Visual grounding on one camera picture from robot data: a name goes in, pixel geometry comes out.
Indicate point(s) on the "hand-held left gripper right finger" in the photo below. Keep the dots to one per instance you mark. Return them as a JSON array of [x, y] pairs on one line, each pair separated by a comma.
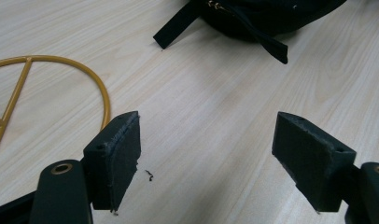
[[315, 165]]

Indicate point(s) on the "black bag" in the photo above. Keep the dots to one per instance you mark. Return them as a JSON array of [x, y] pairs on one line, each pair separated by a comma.
[[259, 15]]

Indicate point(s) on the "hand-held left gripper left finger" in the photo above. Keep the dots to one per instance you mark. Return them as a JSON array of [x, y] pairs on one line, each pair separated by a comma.
[[111, 161]]

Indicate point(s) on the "small dark debris scrap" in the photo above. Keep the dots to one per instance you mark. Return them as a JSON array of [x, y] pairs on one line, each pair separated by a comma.
[[149, 175]]

